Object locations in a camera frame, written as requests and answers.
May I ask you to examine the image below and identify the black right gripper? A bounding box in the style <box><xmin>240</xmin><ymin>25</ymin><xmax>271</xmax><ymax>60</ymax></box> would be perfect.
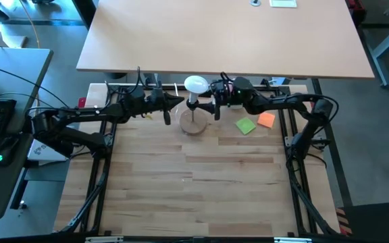
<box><xmin>194</xmin><ymin>79</ymin><xmax>236</xmax><ymax>122</ymax></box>

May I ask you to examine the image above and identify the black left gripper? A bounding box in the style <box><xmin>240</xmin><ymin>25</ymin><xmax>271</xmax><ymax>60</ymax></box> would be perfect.
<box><xmin>135</xmin><ymin>88</ymin><xmax>186</xmax><ymax>126</ymax></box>

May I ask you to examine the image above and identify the lamp stand with wooden base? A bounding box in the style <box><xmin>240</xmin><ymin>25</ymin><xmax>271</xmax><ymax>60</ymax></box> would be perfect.
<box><xmin>179</xmin><ymin>101</ymin><xmax>208</xmax><ymax>136</ymax></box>

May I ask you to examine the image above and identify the green sticky note pad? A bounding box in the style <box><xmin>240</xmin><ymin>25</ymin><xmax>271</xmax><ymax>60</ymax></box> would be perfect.
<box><xmin>235</xmin><ymin>116</ymin><xmax>257</xmax><ymax>136</ymax></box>

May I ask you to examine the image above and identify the orange sticky note pad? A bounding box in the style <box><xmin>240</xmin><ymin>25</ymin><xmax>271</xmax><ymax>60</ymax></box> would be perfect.
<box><xmin>257</xmin><ymin>111</ymin><xmax>276</xmax><ymax>130</ymax></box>

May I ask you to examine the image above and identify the large light wooden desk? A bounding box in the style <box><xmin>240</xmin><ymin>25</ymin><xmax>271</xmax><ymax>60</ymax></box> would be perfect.
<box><xmin>76</xmin><ymin>0</ymin><xmax>375</xmax><ymax>80</ymax></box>

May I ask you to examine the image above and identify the small blue white object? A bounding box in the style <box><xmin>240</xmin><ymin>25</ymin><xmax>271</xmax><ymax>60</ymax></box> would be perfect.
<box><xmin>271</xmin><ymin>76</ymin><xmax>292</xmax><ymax>86</ymax></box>

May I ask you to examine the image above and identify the white rectangular card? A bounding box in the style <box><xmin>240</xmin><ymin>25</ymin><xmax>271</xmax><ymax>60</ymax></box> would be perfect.
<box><xmin>269</xmin><ymin>0</ymin><xmax>297</xmax><ymax>8</ymax></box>

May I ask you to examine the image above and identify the white printed box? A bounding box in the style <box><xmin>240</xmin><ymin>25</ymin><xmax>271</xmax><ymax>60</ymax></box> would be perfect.
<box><xmin>28</xmin><ymin>140</ymin><xmax>74</xmax><ymax>162</ymax></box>

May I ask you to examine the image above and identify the black computer mouse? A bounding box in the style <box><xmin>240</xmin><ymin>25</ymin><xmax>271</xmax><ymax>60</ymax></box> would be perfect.
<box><xmin>0</xmin><ymin>136</ymin><xmax>20</xmax><ymax>167</ymax></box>

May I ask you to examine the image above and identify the flat cardboard piece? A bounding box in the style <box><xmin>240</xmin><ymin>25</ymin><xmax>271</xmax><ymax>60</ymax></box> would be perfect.
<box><xmin>0</xmin><ymin>30</ymin><xmax>28</xmax><ymax>49</ymax></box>

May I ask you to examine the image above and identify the black box with hazard stripes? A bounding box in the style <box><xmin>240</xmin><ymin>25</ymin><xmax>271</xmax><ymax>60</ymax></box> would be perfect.
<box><xmin>336</xmin><ymin>202</ymin><xmax>389</xmax><ymax>243</ymax></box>

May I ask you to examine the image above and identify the black aluminium table frame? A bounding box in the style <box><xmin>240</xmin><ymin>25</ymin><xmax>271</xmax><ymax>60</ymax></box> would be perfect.
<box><xmin>59</xmin><ymin>83</ymin><xmax>346</xmax><ymax>237</ymax></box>

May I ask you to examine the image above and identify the thin black cable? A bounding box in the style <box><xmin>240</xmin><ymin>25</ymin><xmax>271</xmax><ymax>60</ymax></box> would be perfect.
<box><xmin>0</xmin><ymin>62</ymin><xmax>69</xmax><ymax>108</ymax></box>

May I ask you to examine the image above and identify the thin yellow cable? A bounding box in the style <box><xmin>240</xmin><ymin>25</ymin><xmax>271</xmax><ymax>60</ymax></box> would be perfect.
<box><xmin>18</xmin><ymin>0</ymin><xmax>41</xmax><ymax>48</ymax></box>

